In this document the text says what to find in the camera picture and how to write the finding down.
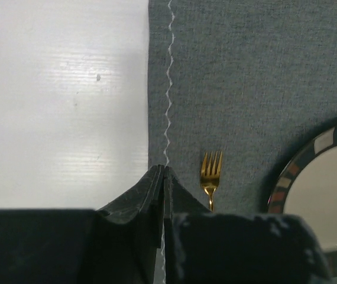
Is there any dark rimmed dinner plate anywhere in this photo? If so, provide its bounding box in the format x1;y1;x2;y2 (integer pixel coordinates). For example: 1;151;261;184
267;125;337;277

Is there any grey cloth placemat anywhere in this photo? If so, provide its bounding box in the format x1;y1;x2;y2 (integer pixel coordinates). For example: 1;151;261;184
148;1;337;215

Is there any gold fork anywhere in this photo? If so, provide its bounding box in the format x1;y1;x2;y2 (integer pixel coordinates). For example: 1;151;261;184
200;151;223;212

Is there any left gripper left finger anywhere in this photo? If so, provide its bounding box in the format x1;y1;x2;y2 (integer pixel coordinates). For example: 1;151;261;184
0;165;164;283

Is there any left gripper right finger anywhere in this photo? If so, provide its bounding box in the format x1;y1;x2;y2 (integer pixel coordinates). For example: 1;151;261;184
163;167;331;283

